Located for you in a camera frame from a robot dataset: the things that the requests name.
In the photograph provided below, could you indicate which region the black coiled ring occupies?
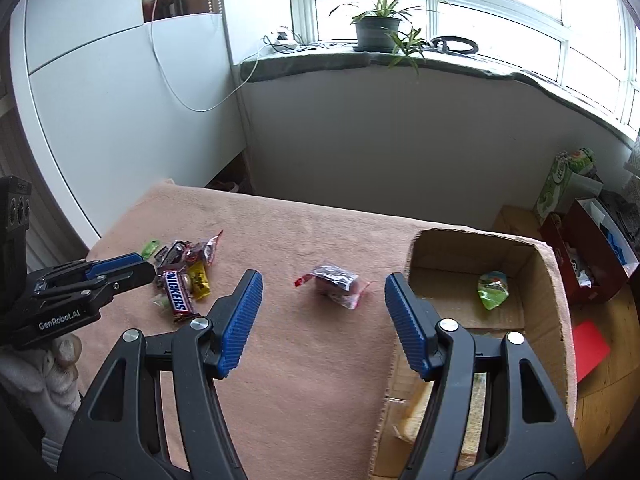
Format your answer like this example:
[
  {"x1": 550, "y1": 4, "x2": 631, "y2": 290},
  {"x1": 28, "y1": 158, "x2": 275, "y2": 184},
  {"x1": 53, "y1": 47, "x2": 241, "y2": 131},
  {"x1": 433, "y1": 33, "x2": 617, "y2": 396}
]
[{"x1": 427, "y1": 36, "x2": 479, "y2": 56}]

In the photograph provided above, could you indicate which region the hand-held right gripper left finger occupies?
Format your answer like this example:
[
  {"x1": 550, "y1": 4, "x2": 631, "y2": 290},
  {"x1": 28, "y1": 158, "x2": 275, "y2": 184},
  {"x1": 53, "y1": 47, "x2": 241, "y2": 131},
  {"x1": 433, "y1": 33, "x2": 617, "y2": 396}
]
[{"x1": 59, "y1": 269, "x2": 264, "y2": 480}]

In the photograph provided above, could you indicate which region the brown chocolate bar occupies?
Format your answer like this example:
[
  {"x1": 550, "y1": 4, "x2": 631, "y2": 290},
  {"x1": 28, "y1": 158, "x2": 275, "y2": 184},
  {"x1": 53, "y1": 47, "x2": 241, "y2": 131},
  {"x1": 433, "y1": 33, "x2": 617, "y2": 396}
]
[{"x1": 159, "y1": 263, "x2": 201, "y2": 325}]

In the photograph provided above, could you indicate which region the red book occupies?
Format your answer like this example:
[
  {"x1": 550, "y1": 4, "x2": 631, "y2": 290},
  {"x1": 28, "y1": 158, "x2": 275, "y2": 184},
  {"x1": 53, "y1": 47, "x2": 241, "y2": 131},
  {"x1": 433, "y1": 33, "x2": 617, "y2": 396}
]
[{"x1": 571, "y1": 322, "x2": 612, "y2": 385}]

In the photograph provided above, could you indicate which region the potted spider plant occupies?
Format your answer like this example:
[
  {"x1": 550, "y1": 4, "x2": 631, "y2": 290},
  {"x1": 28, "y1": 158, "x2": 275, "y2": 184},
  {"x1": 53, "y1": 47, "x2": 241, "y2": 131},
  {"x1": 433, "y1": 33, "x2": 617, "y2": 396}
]
[{"x1": 326, "y1": 0, "x2": 451, "y2": 78}]

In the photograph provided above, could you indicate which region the pink plush blanket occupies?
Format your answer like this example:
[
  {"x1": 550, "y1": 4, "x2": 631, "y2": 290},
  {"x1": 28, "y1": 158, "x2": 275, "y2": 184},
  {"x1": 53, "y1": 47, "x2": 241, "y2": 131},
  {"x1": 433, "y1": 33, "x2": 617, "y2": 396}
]
[{"x1": 75, "y1": 178, "x2": 578, "y2": 480}]

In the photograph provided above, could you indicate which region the small clear red packet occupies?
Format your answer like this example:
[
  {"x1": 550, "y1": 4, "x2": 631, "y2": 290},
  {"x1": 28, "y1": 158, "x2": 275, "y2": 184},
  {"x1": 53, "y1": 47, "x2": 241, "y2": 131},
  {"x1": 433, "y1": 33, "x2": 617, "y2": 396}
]
[{"x1": 200, "y1": 230, "x2": 224, "y2": 266}]

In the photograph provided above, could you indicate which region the green gift bag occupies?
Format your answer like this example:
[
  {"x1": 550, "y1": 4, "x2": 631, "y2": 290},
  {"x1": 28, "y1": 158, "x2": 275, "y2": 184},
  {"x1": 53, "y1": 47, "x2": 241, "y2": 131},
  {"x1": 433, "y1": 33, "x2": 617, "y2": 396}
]
[{"x1": 532, "y1": 147, "x2": 603, "y2": 226}]

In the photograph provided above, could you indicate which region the person's left hand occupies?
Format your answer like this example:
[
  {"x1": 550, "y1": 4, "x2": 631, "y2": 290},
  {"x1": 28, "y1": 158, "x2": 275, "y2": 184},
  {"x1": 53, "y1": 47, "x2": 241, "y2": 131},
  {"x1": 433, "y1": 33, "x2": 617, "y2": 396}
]
[{"x1": 51, "y1": 333, "x2": 84, "y2": 368}]

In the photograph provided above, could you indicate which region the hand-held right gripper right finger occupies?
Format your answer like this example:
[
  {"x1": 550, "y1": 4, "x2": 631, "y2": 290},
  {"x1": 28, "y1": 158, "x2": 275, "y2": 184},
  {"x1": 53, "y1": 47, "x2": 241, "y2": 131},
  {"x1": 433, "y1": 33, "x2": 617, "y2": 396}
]
[{"x1": 384, "y1": 272, "x2": 587, "y2": 480}]

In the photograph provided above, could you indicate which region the white power strip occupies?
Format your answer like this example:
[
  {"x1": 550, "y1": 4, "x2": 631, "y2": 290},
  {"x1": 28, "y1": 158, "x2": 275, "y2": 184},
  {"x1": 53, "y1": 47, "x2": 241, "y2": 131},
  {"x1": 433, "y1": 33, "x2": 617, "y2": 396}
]
[{"x1": 263, "y1": 27, "x2": 306, "y2": 54}]

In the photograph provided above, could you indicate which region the yellow candy packet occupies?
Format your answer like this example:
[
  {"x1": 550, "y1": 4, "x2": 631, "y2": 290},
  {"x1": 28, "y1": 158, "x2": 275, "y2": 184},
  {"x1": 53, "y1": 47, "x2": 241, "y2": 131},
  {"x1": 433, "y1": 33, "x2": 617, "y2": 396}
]
[{"x1": 186, "y1": 261, "x2": 212, "y2": 301}]

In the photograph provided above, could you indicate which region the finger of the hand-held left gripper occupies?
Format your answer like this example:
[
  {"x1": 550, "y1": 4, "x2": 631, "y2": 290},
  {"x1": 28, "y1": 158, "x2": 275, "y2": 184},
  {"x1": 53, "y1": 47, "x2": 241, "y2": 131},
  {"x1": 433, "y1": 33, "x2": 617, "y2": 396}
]
[
  {"x1": 31, "y1": 252, "x2": 147, "y2": 294},
  {"x1": 36, "y1": 261, "x2": 157, "y2": 312}
]

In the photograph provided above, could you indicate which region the dark green stone windowsill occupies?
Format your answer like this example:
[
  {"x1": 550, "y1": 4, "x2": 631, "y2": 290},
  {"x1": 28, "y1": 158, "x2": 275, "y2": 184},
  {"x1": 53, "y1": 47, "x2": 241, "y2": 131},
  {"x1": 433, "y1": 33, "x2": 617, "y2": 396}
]
[{"x1": 239, "y1": 42, "x2": 640, "y2": 143}]

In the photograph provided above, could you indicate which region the white cabinet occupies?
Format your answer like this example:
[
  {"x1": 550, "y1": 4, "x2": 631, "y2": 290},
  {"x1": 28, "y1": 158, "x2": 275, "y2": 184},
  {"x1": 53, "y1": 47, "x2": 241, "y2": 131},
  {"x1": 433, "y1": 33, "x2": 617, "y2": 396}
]
[{"x1": 10, "y1": 0, "x2": 248, "y2": 251}]

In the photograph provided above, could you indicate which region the dark candy wrapper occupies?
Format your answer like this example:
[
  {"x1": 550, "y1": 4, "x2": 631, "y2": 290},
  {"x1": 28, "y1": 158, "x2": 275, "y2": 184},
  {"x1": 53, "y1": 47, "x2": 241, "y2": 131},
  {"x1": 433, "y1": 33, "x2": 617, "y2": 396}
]
[{"x1": 154, "y1": 241, "x2": 189, "y2": 268}]

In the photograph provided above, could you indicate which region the clear red-edged snack packet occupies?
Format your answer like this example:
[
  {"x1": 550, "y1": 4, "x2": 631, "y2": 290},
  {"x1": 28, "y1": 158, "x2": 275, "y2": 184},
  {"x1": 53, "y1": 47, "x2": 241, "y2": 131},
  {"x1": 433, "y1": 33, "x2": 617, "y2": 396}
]
[{"x1": 293, "y1": 261, "x2": 375, "y2": 311}]

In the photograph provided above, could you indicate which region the green picture snack packet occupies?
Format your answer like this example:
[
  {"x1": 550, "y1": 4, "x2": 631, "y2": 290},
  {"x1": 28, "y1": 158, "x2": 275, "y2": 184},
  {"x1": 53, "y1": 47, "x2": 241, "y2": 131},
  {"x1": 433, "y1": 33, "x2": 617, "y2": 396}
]
[{"x1": 476, "y1": 270, "x2": 511, "y2": 311}]

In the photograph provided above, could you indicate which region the cardboard box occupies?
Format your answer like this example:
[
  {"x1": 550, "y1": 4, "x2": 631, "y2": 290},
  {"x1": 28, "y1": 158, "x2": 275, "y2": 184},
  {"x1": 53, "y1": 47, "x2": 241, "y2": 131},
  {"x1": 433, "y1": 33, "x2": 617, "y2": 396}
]
[{"x1": 370, "y1": 228, "x2": 578, "y2": 478}]

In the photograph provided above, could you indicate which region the white cable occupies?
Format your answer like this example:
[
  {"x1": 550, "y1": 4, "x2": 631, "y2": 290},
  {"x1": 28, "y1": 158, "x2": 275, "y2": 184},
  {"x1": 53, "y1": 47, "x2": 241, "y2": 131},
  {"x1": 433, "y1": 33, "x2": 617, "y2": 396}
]
[{"x1": 149, "y1": 0, "x2": 262, "y2": 112}]

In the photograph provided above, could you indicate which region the low dark red box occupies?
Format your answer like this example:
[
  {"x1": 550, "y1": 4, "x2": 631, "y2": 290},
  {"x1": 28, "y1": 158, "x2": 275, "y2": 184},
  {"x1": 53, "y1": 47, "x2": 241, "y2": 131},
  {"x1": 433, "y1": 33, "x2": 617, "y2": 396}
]
[{"x1": 539, "y1": 212, "x2": 628, "y2": 305}]

